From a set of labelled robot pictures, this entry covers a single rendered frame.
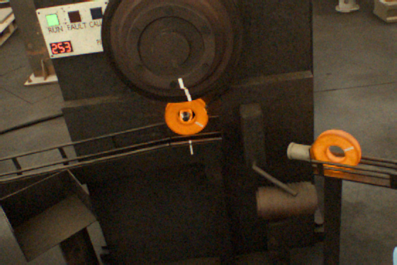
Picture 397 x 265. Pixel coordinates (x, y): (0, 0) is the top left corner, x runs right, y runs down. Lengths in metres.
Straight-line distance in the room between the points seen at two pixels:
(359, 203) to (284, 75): 0.98
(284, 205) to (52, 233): 0.82
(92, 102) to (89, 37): 0.25
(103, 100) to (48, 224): 0.50
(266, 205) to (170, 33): 0.71
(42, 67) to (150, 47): 3.16
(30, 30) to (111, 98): 2.74
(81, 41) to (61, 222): 0.65
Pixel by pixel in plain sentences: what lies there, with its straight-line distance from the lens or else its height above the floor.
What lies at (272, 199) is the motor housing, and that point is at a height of 0.52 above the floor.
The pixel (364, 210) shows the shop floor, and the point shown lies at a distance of 2.48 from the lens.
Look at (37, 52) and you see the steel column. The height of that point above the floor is 0.28.
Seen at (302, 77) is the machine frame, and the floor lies 0.87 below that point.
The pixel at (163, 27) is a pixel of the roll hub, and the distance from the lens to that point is 1.46.
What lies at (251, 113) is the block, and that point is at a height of 0.80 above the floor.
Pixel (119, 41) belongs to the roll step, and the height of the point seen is 1.14.
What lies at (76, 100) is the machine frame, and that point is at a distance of 1.86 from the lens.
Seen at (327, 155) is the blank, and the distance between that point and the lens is 1.64.
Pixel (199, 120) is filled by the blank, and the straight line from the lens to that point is 1.70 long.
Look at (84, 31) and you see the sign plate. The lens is 1.73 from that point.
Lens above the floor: 1.63
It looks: 31 degrees down
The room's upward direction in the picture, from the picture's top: 9 degrees counter-clockwise
